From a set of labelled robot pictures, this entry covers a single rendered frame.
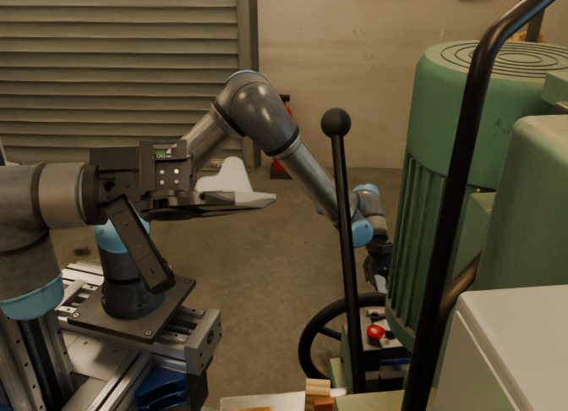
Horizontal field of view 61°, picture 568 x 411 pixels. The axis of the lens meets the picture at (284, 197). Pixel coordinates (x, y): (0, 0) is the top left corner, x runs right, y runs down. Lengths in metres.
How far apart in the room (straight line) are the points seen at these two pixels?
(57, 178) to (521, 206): 0.46
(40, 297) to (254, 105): 0.59
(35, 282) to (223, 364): 1.60
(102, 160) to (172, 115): 3.10
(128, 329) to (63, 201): 0.65
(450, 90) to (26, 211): 0.44
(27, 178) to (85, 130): 3.36
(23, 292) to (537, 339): 0.57
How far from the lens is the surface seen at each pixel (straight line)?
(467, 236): 0.42
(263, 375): 2.13
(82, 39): 3.73
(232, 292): 2.53
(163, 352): 1.24
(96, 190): 0.58
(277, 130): 1.04
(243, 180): 0.56
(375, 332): 0.84
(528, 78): 0.43
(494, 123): 0.42
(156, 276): 0.55
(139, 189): 0.58
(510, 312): 0.20
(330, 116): 0.55
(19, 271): 0.64
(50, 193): 0.58
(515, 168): 0.28
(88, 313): 1.26
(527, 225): 0.27
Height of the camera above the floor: 1.60
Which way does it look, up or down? 29 degrees down
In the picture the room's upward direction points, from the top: straight up
